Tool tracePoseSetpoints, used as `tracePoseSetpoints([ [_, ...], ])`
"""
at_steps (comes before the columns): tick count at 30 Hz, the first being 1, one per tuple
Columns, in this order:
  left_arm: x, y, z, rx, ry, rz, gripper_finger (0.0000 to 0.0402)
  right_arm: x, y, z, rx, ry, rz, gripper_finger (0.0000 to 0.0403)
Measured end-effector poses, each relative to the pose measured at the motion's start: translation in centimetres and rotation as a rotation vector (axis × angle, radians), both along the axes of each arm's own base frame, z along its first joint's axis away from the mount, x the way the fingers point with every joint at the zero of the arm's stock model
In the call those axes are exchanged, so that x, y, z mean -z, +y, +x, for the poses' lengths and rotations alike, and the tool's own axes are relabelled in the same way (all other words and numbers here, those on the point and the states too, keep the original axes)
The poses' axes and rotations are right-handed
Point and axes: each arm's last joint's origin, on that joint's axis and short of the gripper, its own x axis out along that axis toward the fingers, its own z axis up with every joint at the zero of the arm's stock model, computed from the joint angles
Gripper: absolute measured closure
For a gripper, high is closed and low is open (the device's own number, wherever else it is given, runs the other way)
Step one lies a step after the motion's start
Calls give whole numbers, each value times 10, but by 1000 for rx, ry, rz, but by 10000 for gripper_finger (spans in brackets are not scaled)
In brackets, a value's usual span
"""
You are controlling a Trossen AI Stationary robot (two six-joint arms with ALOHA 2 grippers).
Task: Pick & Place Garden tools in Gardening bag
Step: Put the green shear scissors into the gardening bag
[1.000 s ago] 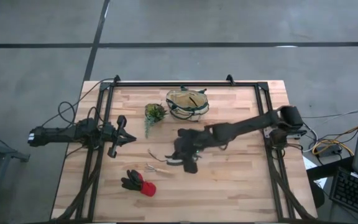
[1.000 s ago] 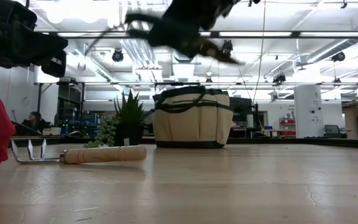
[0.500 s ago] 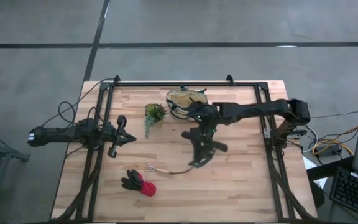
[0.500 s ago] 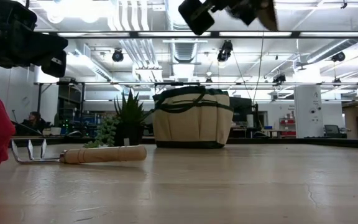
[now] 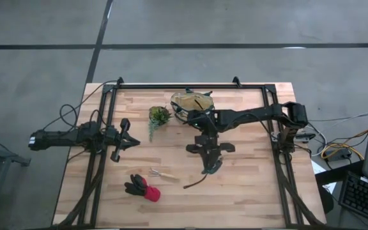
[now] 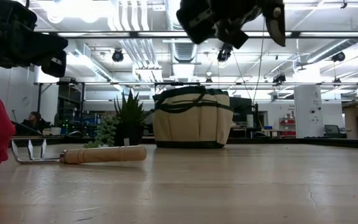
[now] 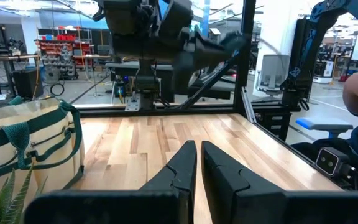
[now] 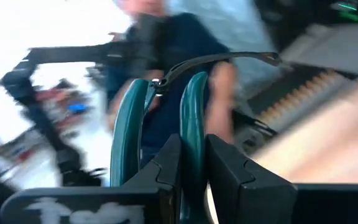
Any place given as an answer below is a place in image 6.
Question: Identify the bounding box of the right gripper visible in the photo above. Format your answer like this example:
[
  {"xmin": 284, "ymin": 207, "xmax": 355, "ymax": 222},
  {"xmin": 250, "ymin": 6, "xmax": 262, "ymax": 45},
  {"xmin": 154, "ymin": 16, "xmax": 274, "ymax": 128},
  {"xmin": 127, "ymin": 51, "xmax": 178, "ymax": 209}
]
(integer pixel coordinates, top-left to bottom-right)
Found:
[{"xmin": 176, "ymin": 0, "xmax": 287, "ymax": 50}]

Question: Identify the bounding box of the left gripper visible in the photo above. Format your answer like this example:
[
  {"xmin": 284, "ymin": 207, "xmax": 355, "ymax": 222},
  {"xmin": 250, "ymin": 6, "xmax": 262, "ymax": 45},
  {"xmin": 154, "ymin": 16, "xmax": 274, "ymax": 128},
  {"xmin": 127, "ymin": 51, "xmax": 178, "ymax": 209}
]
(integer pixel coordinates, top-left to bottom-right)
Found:
[{"xmin": 0, "ymin": 0, "xmax": 69, "ymax": 78}]

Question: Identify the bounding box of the wooden handled hand rake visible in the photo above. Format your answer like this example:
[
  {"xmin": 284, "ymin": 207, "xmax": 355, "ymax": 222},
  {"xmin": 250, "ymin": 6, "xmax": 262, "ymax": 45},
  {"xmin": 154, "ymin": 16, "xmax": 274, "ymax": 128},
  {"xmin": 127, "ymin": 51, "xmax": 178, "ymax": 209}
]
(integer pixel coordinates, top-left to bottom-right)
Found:
[{"xmin": 10, "ymin": 139, "xmax": 148, "ymax": 165}]

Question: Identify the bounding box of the beige green gardening bag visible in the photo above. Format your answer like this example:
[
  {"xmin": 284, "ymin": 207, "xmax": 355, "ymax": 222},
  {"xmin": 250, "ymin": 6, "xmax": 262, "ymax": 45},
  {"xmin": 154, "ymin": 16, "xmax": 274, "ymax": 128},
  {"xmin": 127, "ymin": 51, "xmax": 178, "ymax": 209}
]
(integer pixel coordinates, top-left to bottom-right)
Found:
[{"xmin": 152, "ymin": 86, "xmax": 234, "ymax": 149}]

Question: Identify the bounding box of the black ceiling spotlight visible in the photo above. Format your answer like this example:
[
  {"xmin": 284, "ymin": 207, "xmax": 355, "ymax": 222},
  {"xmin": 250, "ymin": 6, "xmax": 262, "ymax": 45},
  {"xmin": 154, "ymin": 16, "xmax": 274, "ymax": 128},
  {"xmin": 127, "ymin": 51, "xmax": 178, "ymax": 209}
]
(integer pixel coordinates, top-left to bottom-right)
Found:
[
  {"xmin": 111, "ymin": 49, "xmax": 124, "ymax": 63},
  {"xmin": 332, "ymin": 51, "xmax": 346, "ymax": 63}
]

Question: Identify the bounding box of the person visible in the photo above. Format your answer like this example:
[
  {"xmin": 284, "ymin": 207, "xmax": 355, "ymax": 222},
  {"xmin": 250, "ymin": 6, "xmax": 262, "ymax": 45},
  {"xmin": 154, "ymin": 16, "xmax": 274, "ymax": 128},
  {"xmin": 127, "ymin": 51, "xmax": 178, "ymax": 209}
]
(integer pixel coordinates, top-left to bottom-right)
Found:
[{"xmin": 20, "ymin": 111, "xmax": 51, "ymax": 134}]

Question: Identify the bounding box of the white pillar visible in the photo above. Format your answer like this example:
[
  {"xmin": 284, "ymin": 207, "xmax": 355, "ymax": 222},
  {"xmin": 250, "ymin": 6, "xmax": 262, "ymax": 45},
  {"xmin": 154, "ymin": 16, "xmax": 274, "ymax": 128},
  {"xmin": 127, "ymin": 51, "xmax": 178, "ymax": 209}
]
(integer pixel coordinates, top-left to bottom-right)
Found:
[{"xmin": 293, "ymin": 85, "xmax": 324, "ymax": 139}]

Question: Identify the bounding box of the green potted succulent plant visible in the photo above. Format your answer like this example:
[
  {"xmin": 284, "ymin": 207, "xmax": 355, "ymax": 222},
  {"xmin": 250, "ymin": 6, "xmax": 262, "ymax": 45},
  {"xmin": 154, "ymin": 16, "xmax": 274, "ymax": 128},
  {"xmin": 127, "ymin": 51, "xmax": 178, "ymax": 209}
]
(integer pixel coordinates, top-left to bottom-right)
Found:
[{"xmin": 83, "ymin": 89, "xmax": 150, "ymax": 149}]

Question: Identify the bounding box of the shelf with red bins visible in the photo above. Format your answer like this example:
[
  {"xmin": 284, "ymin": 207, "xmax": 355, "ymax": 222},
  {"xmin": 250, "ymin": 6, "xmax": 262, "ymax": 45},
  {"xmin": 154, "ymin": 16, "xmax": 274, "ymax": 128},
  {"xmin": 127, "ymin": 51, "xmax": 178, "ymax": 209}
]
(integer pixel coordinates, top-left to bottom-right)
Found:
[{"xmin": 278, "ymin": 117, "xmax": 297, "ymax": 137}]

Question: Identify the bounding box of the black overhead camera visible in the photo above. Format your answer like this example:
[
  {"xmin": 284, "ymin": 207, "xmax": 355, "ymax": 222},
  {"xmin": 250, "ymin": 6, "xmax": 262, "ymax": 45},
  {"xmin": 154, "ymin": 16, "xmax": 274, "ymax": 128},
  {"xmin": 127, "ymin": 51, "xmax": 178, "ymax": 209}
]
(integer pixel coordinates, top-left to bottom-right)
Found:
[{"xmin": 217, "ymin": 43, "xmax": 233, "ymax": 62}]

